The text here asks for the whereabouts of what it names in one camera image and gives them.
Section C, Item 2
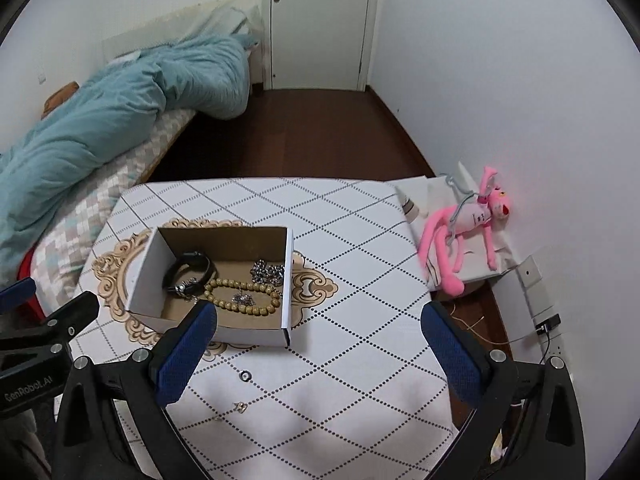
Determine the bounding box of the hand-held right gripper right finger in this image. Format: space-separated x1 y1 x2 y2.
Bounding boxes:
420 301 587 480

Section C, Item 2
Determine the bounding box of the pink plush toy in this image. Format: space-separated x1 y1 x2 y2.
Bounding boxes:
417 165 516 297

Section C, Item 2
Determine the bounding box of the white cardboard box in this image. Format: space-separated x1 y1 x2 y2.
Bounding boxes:
124 226 294 348

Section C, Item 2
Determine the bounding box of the bed with checkered sheet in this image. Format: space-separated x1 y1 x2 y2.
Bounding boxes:
30 107 198 311

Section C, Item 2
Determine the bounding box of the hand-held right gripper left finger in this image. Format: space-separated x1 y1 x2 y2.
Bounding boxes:
54 300 219 480

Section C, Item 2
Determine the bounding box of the silver chain bracelet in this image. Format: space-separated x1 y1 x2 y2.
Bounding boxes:
250 259 286 286

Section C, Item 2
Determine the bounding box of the white door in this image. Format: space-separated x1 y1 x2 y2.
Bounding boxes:
270 0 374 92

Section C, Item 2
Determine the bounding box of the light blue duvet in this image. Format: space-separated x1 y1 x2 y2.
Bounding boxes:
0 32 261 261

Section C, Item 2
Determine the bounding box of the white diamond pattern tablecloth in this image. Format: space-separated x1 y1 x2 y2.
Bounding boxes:
55 176 466 480

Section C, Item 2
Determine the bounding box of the white wall socket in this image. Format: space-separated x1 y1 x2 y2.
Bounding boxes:
517 256 556 319

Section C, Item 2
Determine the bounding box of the thin beige cable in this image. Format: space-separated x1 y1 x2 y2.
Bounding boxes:
450 305 540 347

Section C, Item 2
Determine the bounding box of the black wristband watch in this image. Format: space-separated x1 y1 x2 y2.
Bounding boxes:
162 251 216 301

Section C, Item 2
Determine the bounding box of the brown pillow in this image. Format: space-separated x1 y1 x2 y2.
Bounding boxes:
42 81 81 116

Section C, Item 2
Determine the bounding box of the red cloth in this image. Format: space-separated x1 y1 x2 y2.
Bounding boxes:
15 247 41 321

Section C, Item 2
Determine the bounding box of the grey clothes hanger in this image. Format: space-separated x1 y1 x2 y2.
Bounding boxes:
442 175 488 242

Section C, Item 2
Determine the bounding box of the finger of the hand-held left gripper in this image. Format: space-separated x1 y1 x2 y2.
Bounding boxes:
0 279 37 317
0 291 101 361

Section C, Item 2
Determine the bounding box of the wooden bead bracelet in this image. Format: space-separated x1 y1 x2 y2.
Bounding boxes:
203 277 282 317

